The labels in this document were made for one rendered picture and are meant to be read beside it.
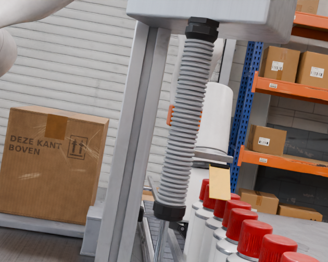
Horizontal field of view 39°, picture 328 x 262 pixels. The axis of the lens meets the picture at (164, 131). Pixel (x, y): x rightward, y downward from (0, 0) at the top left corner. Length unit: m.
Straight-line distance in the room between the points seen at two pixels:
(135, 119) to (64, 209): 0.67
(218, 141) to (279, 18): 0.37
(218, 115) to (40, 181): 0.55
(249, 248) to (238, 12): 0.24
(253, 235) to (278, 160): 3.94
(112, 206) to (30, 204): 0.66
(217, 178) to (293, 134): 4.67
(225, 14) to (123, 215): 0.28
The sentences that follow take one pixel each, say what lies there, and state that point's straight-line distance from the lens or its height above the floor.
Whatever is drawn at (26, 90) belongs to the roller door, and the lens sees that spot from 5.28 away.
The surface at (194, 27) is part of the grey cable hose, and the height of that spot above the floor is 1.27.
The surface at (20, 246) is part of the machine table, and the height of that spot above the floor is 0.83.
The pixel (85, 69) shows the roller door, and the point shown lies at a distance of 5.13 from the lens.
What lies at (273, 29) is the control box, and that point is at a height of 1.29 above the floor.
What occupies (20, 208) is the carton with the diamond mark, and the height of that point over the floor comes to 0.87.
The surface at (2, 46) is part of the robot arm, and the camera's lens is 1.09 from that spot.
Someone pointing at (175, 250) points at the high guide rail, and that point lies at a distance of 0.77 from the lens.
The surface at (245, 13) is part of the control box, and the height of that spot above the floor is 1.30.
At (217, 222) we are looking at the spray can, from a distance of 0.65.
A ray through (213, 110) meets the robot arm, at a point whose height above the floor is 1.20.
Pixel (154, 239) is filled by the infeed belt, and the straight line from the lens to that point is 1.10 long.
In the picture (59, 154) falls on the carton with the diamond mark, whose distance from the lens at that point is 1.20.
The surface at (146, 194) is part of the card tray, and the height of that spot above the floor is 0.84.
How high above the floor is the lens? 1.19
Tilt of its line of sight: 3 degrees down
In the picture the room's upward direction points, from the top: 10 degrees clockwise
